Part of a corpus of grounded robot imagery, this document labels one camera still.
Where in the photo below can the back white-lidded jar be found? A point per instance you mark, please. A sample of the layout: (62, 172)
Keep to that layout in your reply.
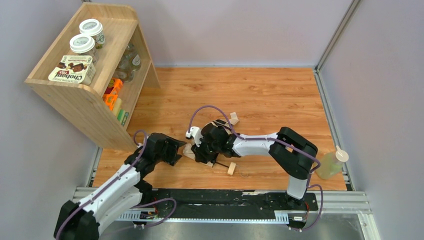
(94, 28)

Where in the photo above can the front white-lidded jar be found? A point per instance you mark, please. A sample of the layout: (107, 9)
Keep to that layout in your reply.
(84, 45)

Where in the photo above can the green box on shelf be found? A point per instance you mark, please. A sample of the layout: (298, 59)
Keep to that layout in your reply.
(123, 116)

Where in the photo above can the glass jars in shelf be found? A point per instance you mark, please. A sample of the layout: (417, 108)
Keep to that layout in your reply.
(129, 63)

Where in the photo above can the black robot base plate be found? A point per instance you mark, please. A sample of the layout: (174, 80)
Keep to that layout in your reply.
(226, 204)

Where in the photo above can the wooden shelf unit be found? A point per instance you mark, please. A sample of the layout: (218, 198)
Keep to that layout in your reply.
(82, 105)

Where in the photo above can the pale green pump bottle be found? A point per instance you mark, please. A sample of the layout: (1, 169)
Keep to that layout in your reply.
(332, 163)

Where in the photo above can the white-lidded jar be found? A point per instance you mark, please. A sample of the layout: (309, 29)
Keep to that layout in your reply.
(94, 28)
(84, 45)

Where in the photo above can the Chobani yogurt pack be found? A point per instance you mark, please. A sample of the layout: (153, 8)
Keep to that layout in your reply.
(74, 69)

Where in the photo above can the orange box on shelf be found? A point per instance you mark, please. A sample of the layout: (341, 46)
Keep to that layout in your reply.
(111, 93)

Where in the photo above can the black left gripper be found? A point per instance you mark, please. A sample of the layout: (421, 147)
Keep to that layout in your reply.
(171, 151)

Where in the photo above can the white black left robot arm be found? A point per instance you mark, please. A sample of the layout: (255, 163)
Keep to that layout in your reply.
(116, 188)

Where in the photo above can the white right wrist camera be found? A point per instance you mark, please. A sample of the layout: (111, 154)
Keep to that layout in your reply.
(194, 133)

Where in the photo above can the aluminium frame rail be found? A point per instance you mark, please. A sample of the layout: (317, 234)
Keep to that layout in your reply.
(330, 202)

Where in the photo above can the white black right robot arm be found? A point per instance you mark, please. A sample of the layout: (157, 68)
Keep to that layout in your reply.
(292, 152)

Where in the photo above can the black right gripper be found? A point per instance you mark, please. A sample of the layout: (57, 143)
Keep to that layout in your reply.
(201, 153)

